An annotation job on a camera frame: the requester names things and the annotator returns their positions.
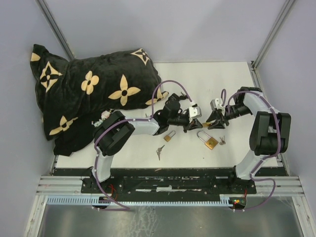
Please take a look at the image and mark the black padlock keys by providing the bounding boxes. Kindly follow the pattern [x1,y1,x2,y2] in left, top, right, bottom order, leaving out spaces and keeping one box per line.
[179,92,188,100]

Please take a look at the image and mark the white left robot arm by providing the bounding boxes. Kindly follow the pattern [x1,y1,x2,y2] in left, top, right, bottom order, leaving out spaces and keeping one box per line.
[92,100,202,193]

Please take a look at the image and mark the long shackle padlock keys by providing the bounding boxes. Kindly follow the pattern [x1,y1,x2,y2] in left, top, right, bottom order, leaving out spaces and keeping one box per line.
[219,136,226,145]

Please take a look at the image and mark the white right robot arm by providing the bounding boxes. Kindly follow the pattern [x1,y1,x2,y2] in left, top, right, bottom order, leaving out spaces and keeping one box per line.
[207,87,291,193]

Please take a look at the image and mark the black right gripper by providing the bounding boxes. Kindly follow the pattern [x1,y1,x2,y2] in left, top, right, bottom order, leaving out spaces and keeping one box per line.
[206,104,251,130]

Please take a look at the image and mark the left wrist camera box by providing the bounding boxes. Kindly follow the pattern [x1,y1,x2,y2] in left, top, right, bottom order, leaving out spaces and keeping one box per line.
[189,104,202,119]

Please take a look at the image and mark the small brass padlock top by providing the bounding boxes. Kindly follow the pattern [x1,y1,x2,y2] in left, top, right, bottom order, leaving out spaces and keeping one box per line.
[202,122,211,127]

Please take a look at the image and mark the small brass padlock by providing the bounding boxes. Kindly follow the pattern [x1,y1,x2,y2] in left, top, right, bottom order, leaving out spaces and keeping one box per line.
[163,130,176,142]
[202,122,211,127]

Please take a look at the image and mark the left aluminium frame post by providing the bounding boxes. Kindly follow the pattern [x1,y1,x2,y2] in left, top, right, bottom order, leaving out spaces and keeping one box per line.
[35,0,75,60]

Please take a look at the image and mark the light blue cable duct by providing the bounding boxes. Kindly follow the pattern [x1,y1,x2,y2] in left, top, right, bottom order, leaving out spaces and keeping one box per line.
[46,194,246,206]

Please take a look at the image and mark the brass padlock long shackle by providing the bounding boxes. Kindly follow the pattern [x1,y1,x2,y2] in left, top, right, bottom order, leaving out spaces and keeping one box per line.
[197,130,219,150]

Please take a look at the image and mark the black floral garment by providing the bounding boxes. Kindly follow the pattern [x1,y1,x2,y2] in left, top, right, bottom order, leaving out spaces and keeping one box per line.
[53,109,114,157]

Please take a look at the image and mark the right aluminium frame post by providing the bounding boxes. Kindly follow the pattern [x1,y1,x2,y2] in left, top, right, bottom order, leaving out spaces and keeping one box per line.
[250,0,301,72]

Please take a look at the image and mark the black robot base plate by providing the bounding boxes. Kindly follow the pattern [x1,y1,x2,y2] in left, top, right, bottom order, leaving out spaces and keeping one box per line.
[81,167,256,201]

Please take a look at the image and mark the black padlock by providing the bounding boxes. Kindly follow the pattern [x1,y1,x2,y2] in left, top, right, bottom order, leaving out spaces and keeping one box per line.
[168,93,179,102]

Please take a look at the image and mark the aluminium frame post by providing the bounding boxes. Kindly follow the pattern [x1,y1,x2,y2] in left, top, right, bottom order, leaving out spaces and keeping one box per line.
[250,0,301,72]
[35,0,75,60]

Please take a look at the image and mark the small padlock keys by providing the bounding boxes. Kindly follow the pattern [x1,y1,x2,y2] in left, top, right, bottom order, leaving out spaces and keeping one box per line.
[156,145,165,160]

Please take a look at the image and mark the black floral plush pillow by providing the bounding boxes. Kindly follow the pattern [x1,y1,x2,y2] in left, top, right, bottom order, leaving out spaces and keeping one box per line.
[30,44,168,140]

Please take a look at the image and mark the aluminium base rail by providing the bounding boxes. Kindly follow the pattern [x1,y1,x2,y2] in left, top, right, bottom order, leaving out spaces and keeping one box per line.
[36,176,304,197]

